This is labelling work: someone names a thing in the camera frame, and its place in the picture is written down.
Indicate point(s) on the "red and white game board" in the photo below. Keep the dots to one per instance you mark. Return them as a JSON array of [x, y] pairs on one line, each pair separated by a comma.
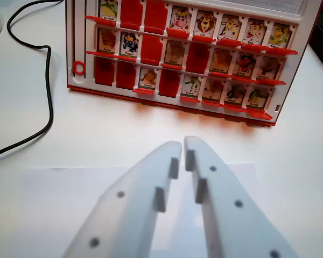
[[75, 40]]

